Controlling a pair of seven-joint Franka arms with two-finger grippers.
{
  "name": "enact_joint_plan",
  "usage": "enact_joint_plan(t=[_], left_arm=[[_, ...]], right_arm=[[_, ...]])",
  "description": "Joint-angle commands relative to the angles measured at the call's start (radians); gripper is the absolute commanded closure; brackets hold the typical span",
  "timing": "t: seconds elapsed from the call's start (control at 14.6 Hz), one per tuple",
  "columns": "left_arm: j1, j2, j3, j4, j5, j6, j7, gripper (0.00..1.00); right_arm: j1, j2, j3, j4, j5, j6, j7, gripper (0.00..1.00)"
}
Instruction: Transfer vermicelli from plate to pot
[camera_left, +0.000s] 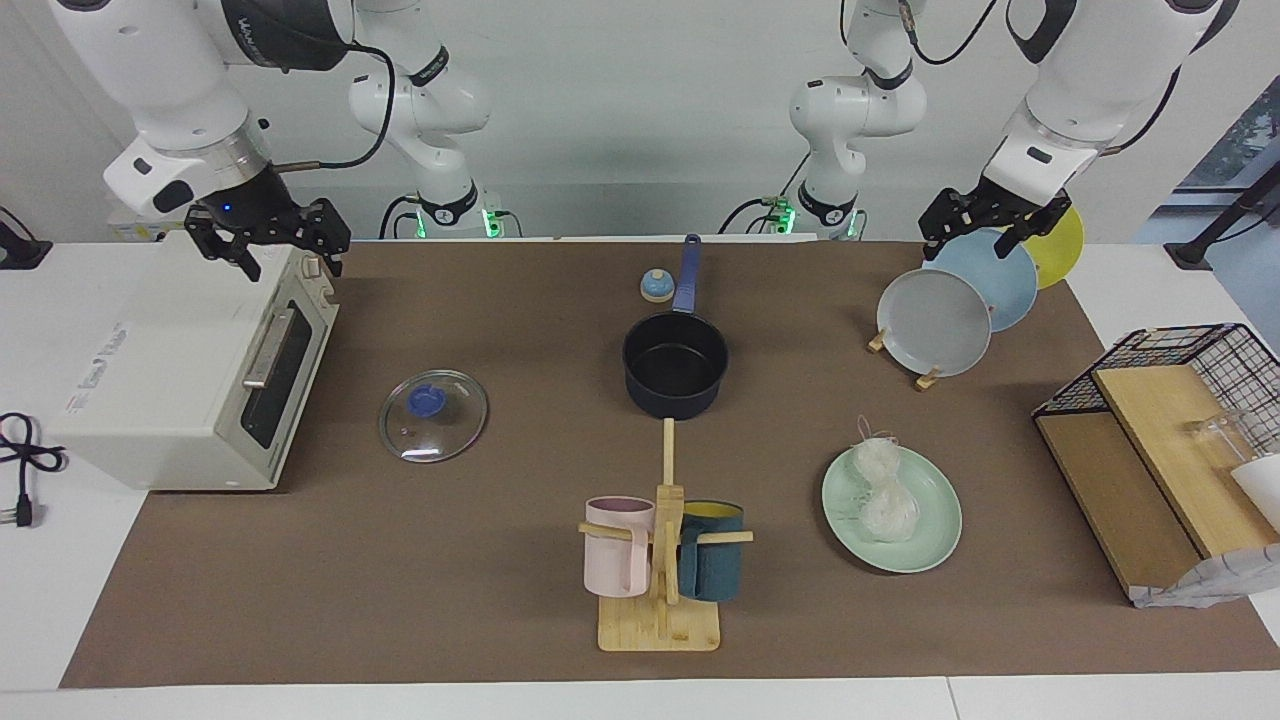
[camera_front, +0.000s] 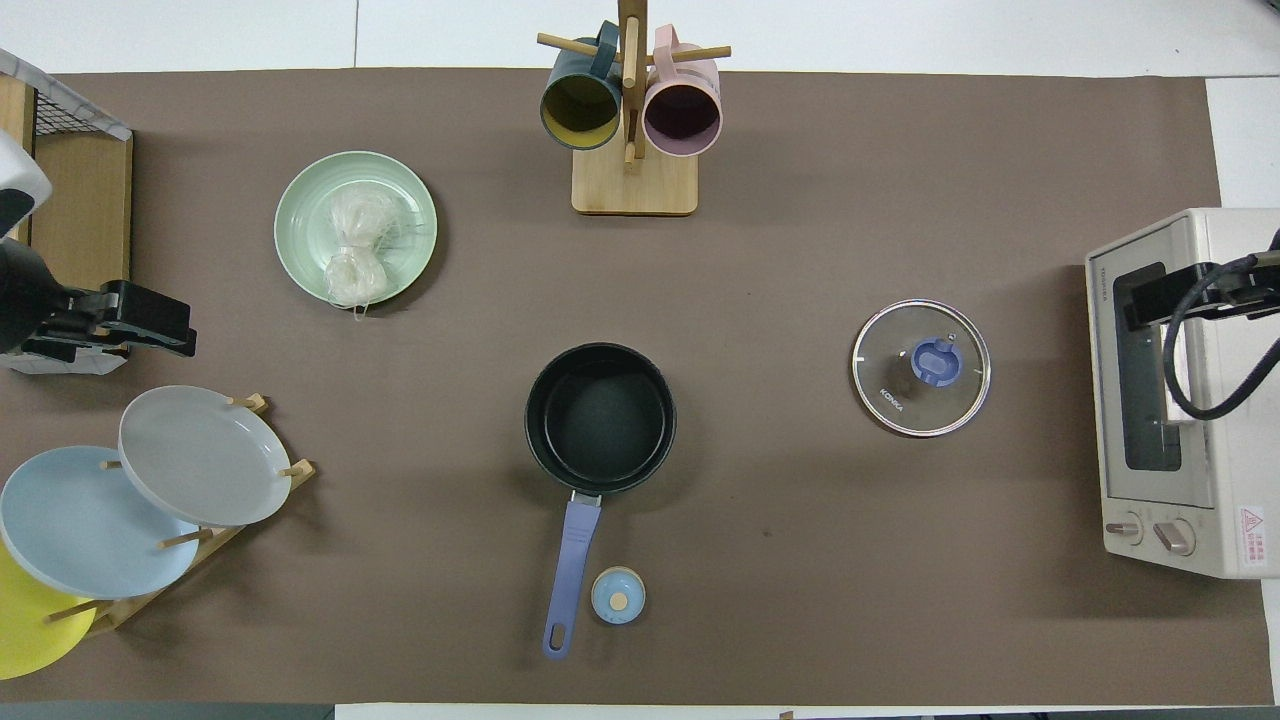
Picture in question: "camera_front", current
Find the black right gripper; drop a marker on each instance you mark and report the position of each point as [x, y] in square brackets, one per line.
[1185, 295]

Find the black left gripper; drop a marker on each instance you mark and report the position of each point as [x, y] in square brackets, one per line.
[130, 310]

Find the white vermicelli bundle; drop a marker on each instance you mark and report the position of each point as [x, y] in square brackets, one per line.
[352, 275]

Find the glass pot lid blue knob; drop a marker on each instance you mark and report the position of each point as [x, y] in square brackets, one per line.
[920, 400]

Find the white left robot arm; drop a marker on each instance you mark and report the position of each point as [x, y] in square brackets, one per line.
[20, 290]

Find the grey plate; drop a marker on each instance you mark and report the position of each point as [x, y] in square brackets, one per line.
[200, 455]

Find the light green plate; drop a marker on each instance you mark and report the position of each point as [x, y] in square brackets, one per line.
[315, 215]

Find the light blue plate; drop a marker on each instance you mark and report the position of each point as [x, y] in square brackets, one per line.
[80, 520]

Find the wooden plate rack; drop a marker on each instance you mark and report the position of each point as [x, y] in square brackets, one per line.
[120, 610]

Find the yellow plate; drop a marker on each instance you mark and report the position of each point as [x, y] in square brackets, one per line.
[30, 630]

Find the beige toaster oven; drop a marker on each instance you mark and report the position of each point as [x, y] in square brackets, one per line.
[1230, 400]

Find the brown table mat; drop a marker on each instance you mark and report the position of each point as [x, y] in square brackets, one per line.
[800, 250]

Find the dark teal mug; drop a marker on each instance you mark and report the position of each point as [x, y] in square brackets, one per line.
[580, 105]

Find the wooden mug tree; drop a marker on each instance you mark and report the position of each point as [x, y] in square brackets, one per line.
[635, 190]

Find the pink mug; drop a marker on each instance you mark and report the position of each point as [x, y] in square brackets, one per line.
[682, 115]

